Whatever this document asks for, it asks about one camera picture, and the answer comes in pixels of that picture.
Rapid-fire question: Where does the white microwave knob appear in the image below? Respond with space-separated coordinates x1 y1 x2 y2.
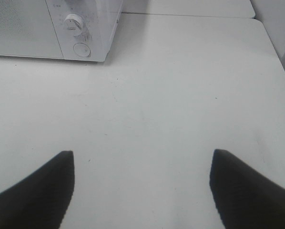
63 13 85 36

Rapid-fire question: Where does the white microwave oven body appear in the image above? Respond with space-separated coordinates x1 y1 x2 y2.
46 0 123 62

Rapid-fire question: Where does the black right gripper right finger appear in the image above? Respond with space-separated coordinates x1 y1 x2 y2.
209 149 285 229

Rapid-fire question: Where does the round door release button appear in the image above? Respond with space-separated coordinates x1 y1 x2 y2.
73 43 91 57

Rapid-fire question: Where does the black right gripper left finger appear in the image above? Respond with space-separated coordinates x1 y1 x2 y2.
0 151 75 229

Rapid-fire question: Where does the white microwave door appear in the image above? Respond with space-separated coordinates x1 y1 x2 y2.
0 0 63 59

